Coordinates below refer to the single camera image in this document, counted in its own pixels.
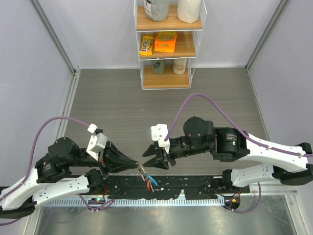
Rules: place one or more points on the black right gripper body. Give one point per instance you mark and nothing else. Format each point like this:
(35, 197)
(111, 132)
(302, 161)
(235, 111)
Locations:
(176, 151)

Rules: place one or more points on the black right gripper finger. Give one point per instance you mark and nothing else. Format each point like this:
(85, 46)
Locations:
(152, 150)
(157, 163)

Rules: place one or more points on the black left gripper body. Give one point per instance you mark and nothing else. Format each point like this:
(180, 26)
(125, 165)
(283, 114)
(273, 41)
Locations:
(102, 160)

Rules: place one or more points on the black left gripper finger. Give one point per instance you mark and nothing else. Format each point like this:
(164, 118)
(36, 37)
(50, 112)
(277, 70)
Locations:
(117, 157)
(120, 164)

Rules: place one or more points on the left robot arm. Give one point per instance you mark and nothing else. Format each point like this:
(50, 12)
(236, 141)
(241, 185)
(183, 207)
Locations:
(65, 170)

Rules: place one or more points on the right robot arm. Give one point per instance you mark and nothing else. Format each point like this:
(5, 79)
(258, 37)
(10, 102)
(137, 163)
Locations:
(288, 164)

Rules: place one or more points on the red key tag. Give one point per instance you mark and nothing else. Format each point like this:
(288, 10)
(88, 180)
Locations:
(148, 185)

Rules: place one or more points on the grey-green cup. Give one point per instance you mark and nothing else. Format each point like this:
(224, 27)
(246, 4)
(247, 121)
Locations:
(158, 66)

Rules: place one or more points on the white cup pink print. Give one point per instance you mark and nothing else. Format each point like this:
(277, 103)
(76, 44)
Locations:
(179, 65)

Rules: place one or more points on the yellow candy box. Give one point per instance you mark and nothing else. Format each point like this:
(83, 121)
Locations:
(147, 45)

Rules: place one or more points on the orange candy box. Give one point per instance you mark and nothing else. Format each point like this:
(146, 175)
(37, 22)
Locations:
(165, 41)

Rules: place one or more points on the white bag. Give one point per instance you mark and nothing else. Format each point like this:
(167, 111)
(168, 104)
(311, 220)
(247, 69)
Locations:
(188, 10)

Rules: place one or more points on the grey bag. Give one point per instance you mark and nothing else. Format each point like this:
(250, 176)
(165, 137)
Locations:
(156, 10)

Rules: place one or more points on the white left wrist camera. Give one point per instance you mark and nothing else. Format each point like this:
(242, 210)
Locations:
(97, 142)

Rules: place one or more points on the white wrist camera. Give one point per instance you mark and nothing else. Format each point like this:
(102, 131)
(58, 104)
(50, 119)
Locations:
(97, 142)
(157, 134)

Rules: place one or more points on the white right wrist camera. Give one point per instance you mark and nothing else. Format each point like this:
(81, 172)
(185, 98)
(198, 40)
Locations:
(157, 134)

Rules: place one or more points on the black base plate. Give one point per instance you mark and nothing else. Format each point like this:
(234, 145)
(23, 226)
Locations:
(167, 187)

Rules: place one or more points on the white slotted cable duct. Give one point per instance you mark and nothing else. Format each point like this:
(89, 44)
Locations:
(180, 201)

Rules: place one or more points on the white wire wooden shelf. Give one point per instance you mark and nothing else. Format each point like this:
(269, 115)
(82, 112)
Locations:
(188, 45)

